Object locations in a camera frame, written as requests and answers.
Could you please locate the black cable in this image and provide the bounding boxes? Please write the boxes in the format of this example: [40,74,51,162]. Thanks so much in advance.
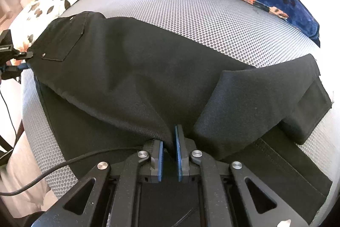
[0,146,145,197]

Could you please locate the black pants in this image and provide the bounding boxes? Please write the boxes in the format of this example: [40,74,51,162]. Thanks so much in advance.
[28,12,331,222]

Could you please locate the grey mesh mattress pad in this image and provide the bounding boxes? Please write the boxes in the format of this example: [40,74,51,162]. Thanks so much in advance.
[21,0,340,227]

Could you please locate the white floral pillow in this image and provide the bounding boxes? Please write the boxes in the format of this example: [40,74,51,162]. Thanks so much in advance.
[9,0,78,51]

